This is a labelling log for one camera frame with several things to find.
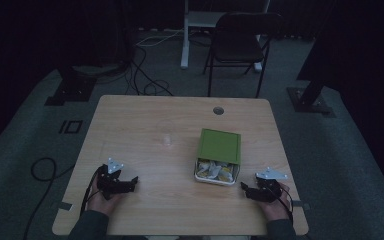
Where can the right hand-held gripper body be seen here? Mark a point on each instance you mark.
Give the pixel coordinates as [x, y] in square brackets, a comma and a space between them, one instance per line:
[268, 188]

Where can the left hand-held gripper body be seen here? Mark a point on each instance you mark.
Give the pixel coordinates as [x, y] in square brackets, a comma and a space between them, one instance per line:
[109, 181]

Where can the pile of tea bags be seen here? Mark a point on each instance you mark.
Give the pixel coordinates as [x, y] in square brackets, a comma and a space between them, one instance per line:
[215, 170]

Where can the green box lid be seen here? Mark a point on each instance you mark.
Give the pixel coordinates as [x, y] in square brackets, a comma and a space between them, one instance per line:
[219, 146]

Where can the white tin box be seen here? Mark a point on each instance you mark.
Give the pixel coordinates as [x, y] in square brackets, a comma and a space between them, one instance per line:
[198, 176]

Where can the clear glass cup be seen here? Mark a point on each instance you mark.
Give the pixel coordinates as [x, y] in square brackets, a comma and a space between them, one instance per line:
[166, 136]

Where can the person's right hand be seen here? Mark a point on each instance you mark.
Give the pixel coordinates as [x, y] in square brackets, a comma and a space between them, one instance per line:
[276, 208]

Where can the person's left hand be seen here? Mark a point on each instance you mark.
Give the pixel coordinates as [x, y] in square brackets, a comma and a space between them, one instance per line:
[101, 202]

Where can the grey tape piece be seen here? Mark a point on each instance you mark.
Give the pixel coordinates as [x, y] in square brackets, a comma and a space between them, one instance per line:
[301, 205]
[65, 206]

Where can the round table grommet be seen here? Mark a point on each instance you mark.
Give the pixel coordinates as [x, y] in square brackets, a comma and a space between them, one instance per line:
[218, 110]

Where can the black stand base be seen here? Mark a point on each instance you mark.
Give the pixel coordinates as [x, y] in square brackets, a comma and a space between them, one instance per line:
[71, 88]

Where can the black stand with base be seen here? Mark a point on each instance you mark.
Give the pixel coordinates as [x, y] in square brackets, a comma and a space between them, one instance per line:
[310, 96]

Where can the black folding chair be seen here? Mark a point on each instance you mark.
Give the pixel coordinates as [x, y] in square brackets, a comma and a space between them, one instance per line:
[236, 46]

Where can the white desk frame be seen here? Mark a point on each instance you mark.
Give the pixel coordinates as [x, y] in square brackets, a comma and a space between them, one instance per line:
[185, 40]

